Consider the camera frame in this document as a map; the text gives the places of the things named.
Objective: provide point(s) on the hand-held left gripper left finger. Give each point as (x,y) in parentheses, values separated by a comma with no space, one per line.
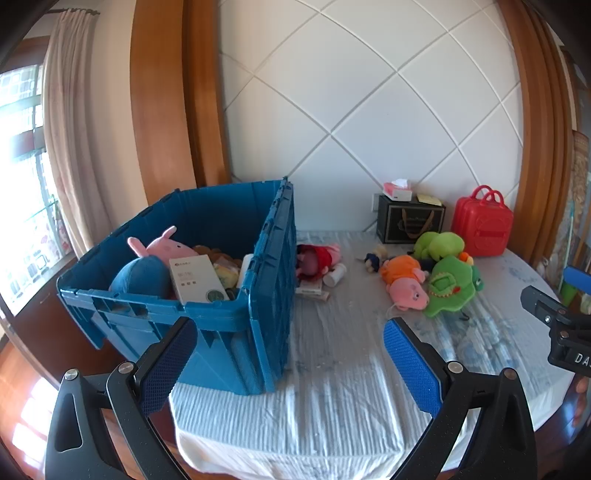
(166,364)

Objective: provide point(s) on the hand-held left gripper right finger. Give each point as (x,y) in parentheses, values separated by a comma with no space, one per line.
(411,364)

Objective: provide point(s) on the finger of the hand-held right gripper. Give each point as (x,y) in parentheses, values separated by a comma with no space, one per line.
(542,307)

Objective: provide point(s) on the orange pig plush toy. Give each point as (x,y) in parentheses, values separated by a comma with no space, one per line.
(401,270)

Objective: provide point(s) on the green frog plush toy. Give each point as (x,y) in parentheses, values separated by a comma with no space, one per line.
(438,243)

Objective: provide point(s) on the blue plastic storage crate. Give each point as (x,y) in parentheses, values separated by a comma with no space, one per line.
(231,207)

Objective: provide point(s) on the blue plastic object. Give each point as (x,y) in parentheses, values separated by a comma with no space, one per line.
(577,278)

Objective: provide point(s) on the light blue striped sheet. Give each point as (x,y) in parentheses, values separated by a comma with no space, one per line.
(341,369)

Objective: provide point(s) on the green dinosaur plush toy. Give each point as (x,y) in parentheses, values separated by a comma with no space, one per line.
(450,284)

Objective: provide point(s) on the white flat box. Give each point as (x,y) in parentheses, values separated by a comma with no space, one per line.
(191,277)

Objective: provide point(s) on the blue plush toy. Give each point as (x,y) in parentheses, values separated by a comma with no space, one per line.
(138,277)

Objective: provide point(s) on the red toy suitcase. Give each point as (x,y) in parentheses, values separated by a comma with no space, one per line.
(480,230)

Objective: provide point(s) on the yellow plush toy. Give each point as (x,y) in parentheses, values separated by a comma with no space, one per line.
(226,274)

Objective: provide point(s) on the small navy dog plush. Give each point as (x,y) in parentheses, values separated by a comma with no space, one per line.
(371,261)

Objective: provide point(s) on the pink pig plush toy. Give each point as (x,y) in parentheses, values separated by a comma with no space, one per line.
(166,249)

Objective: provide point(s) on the white plastic bottle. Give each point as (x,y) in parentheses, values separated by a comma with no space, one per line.
(334,274)
(245,270)

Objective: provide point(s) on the brown plush toy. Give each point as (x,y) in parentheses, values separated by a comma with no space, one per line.
(214,253)

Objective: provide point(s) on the small flat carton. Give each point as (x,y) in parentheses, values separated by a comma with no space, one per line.
(311,289)

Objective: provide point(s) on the dark wooden cabinet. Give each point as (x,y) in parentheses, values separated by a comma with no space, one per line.
(41,323)

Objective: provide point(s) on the black gift bag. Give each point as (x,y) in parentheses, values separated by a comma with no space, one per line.
(397,226)

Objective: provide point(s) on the red dress pig plush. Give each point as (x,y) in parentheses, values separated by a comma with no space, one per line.
(323,256)

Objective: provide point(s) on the yellow note pad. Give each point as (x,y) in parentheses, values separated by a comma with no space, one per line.
(429,198)

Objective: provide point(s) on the pink tissue box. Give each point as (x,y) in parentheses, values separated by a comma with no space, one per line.
(397,191)

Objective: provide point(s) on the window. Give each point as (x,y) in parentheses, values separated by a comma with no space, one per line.
(23,184)

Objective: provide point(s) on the beige curtain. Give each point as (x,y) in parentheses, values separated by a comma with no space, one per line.
(69,138)

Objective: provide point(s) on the white wall socket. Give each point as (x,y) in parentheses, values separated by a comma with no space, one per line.
(374,203)

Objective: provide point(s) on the wooden wall trim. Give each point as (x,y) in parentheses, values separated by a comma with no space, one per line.
(540,138)
(175,92)

